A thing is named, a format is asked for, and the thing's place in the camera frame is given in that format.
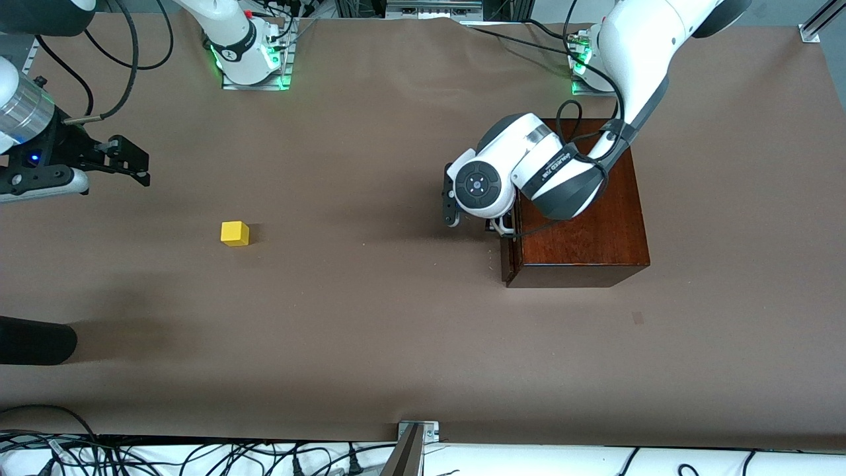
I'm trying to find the light wood drawer silver handle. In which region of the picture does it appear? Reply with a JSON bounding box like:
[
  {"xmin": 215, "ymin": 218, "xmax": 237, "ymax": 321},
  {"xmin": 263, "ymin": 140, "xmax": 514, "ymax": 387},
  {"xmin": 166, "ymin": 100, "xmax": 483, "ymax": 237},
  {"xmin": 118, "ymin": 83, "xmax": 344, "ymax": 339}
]
[{"xmin": 489, "ymin": 215, "xmax": 521, "ymax": 286}]

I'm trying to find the dark red wooden cabinet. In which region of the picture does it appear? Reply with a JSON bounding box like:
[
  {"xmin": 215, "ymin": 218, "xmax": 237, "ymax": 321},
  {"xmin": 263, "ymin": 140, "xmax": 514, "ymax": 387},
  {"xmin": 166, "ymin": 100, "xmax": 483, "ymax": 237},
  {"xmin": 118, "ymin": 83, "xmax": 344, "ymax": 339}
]
[{"xmin": 500, "ymin": 119, "xmax": 650, "ymax": 289}]

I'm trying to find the brown paper table cover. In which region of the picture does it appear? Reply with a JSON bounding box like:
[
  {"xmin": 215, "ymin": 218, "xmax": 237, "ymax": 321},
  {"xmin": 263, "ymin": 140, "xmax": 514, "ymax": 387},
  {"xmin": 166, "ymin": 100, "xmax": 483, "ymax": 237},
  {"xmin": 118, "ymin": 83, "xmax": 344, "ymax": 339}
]
[{"xmin": 0, "ymin": 13, "xmax": 846, "ymax": 452}]

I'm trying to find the black cylindrical foam object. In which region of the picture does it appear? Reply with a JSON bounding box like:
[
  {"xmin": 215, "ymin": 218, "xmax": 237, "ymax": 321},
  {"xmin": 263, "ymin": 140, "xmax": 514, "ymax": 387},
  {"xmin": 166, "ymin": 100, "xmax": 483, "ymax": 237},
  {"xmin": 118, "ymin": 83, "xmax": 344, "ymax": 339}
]
[{"xmin": 0, "ymin": 316, "xmax": 78, "ymax": 366}]

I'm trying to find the grey metal equipment box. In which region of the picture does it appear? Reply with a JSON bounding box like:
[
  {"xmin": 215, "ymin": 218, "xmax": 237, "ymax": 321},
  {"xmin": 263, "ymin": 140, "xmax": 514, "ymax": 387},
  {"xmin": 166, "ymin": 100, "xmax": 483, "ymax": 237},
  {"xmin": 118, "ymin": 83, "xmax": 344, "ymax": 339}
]
[{"xmin": 385, "ymin": 0, "xmax": 483, "ymax": 19}]

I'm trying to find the aluminium profile bar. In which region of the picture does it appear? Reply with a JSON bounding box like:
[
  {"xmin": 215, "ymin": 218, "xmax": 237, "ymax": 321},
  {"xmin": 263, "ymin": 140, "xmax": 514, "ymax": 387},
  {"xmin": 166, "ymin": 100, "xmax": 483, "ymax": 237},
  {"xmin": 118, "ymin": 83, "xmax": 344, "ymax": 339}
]
[{"xmin": 382, "ymin": 423, "xmax": 425, "ymax": 476}]

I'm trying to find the thin black looping cable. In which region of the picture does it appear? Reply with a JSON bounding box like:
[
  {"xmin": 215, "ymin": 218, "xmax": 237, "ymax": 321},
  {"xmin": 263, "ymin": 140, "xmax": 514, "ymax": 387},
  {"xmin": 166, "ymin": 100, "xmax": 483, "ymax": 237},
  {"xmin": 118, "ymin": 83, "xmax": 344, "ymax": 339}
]
[{"xmin": 83, "ymin": 0, "xmax": 174, "ymax": 71}]

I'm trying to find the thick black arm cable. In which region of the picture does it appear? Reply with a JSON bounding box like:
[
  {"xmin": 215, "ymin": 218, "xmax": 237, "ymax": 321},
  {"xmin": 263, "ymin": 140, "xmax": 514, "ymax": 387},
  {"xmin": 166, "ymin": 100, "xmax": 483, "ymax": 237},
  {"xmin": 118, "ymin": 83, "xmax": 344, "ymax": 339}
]
[{"xmin": 63, "ymin": 0, "xmax": 140, "ymax": 126}]

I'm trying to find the small metal corner bracket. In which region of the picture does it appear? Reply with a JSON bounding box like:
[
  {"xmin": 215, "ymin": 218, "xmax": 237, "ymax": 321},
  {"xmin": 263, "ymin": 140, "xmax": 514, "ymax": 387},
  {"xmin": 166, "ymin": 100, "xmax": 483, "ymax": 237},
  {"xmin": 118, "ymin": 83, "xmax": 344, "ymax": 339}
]
[{"xmin": 398, "ymin": 420, "xmax": 440, "ymax": 442}]

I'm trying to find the white sheet under cables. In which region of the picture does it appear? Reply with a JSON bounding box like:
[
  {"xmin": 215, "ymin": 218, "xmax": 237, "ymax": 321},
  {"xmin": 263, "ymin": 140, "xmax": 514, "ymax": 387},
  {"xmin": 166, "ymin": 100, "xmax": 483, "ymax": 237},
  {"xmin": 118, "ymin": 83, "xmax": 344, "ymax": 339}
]
[{"xmin": 0, "ymin": 433, "xmax": 846, "ymax": 476}]

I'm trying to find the aluminium profile with bracket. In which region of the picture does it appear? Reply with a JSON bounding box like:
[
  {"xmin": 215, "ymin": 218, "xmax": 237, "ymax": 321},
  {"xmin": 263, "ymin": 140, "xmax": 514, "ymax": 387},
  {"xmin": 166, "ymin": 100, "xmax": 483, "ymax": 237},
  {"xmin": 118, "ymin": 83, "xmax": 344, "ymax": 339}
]
[{"xmin": 798, "ymin": 0, "xmax": 846, "ymax": 44}]

